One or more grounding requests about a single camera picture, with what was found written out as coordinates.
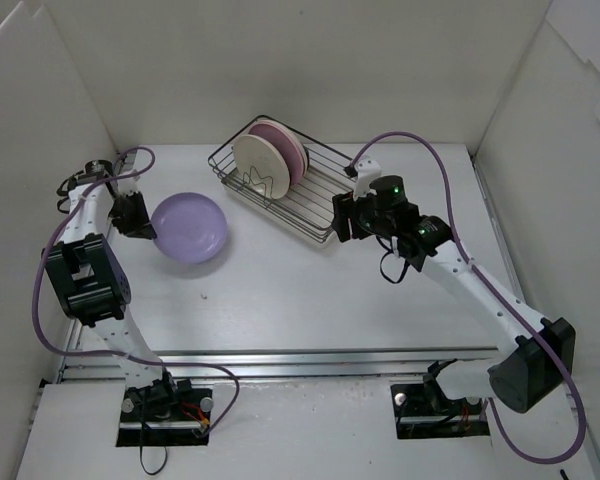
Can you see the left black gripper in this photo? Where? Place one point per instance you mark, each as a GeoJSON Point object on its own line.
{"type": "Point", "coordinates": [131, 215]}

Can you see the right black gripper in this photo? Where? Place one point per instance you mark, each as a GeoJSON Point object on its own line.
{"type": "Point", "coordinates": [343, 216]}

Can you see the purple plate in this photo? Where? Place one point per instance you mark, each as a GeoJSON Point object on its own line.
{"type": "Point", "coordinates": [190, 228]}

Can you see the black wire dish rack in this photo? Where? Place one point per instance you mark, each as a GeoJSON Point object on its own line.
{"type": "Point", "coordinates": [306, 210]}

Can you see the cream plate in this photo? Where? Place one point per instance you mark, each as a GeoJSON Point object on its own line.
{"type": "Point", "coordinates": [261, 166]}

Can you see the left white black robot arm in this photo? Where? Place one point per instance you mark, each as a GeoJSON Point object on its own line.
{"type": "Point", "coordinates": [89, 281]}

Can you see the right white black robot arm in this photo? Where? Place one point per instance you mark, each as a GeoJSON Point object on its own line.
{"type": "Point", "coordinates": [534, 350]}

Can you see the pink plate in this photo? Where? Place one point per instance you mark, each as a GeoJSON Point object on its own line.
{"type": "Point", "coordinates": [286, 143]}

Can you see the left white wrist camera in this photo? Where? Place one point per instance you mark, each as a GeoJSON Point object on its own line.
{"type": "Point", "coordinates": [121, 167]}

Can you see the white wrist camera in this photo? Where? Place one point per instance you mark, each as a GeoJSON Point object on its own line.
{"type": "Point", "coordinates": [121, 167]}
{"type": "Point", "coordinates": [364, 171]}

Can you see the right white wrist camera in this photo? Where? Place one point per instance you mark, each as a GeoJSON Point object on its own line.
{"type": "Point", "coordinates": [364, 171]}

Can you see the aluminium left rail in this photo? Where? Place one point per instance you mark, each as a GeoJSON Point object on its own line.
{"type": "Point", "coordinates": [79, 367]}

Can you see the aluminium rail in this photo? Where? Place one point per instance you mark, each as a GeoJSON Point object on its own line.
{"type": "Point", "coordinates": [79, 367]}
{"type": "Point", "coordinates": [315, 364]}
{"type": "Point", "coordinates": [513, 277]}

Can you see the aluminium front rail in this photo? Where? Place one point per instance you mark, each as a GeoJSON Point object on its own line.
{"type": "Point", "coordinates": [315, 364]}

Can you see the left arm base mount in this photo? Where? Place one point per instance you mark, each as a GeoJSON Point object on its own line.
{"type": "Point", "coordinates": [183, 422]}

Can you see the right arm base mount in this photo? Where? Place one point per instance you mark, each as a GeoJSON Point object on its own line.
{"type": "Point", "coordinates": [422, 412]}

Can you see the aluminium right rail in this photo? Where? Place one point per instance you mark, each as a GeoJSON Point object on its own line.
{"type": "Point", "coordinates": [513, 277]}

